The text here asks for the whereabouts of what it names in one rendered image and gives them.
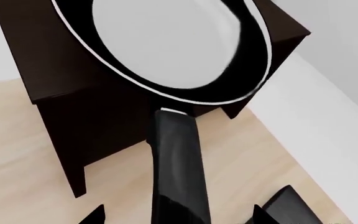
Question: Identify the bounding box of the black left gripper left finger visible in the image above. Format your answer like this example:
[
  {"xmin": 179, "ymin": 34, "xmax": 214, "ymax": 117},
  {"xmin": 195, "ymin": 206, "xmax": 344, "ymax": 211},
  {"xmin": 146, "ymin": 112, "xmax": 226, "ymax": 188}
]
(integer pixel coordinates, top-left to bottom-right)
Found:
[{"xmin": 77, "ymin": 203, "xmax": 106, "ymax": 224}]

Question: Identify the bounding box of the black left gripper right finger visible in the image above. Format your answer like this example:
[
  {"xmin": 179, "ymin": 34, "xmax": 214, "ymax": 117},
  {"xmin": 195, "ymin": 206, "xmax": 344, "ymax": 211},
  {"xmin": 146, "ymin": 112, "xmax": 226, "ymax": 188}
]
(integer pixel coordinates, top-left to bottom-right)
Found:
[{"xmin": 253, "ymin": 203, "xmax": 280, "ymax": 224}]

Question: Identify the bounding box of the black frying pan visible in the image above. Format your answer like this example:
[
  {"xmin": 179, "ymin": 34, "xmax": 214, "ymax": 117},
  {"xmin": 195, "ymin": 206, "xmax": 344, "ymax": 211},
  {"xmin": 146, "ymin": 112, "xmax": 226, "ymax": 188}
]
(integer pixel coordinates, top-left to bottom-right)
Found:
[{"xmin": 50, "ymin": 0, "xmax": 275, "ymax": 224}]

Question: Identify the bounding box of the dark brown wooden table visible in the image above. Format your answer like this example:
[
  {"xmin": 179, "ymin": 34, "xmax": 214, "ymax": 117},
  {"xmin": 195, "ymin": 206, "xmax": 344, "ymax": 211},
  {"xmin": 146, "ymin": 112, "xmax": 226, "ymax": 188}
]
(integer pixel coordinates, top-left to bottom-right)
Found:
[{"xmin": 0, "ymin": 0, "xmax": 312, "ymax": 200}]

